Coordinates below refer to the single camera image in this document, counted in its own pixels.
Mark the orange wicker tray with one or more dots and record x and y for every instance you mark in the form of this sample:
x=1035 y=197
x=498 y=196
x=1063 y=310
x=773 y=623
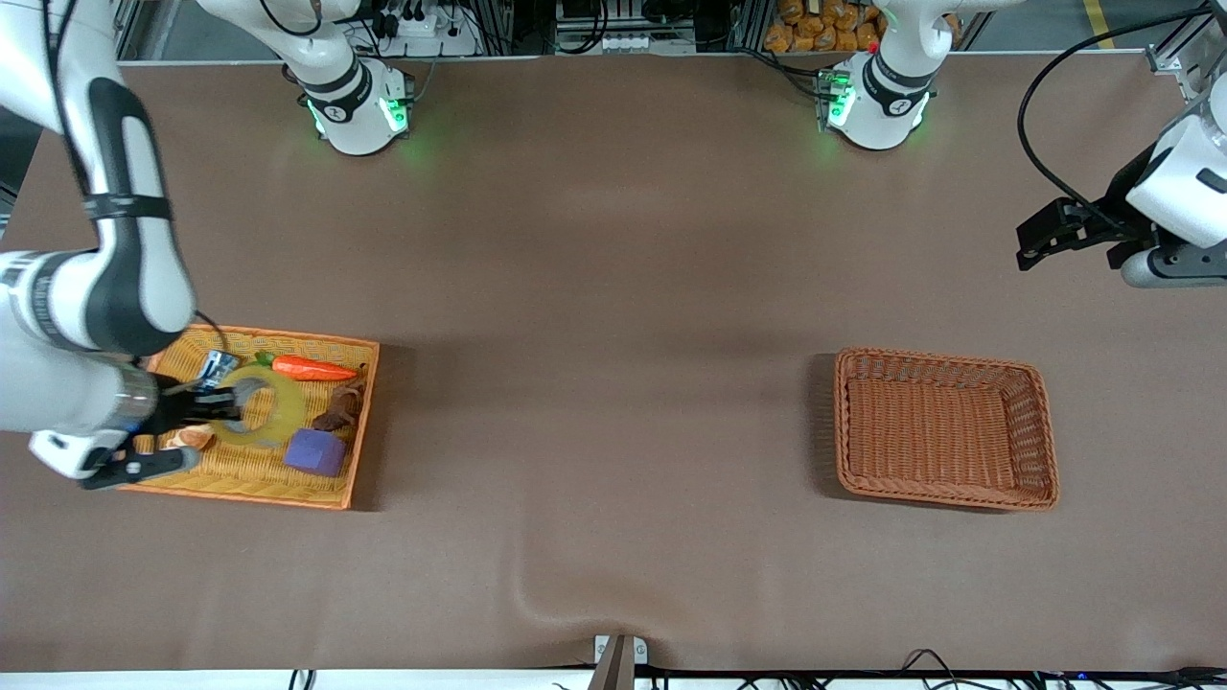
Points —
x=249 y=470

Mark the metal table bracket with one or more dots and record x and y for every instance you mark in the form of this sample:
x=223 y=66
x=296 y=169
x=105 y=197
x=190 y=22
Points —
x=620 y=661

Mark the aluminium frame profile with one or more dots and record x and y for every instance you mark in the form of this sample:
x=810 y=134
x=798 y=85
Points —
x=1184 y=53

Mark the white power strip with plugs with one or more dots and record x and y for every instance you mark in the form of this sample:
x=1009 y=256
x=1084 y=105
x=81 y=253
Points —
x=427 y=24

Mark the brown wicker basket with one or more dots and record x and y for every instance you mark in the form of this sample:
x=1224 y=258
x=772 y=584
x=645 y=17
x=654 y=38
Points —
x=944 y=431

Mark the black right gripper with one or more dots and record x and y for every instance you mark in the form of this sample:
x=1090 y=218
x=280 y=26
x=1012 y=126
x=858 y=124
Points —
x=173 y=406

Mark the purple foam cube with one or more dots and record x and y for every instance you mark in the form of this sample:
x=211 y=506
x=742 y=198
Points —
x=314 y=452

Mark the orange toy carrot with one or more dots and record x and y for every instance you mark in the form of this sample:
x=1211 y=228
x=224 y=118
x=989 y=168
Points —
x=312 y=368

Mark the blue toy can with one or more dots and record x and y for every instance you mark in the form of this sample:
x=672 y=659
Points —
x=219 y=364

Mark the yellow tape roll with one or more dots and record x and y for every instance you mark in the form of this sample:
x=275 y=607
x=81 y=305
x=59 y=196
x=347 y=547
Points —
x=283 y=412

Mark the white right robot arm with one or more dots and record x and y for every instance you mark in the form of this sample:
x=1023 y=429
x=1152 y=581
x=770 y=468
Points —
x=134 y=287

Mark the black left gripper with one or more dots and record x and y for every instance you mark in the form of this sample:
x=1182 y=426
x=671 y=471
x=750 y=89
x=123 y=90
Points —
x=1115 y=205

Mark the brown toy figure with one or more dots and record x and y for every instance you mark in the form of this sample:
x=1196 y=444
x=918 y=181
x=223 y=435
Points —
x=337 y=412

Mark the toy croissant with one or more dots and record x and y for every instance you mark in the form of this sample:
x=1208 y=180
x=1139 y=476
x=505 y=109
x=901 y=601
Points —
x=192 y=439

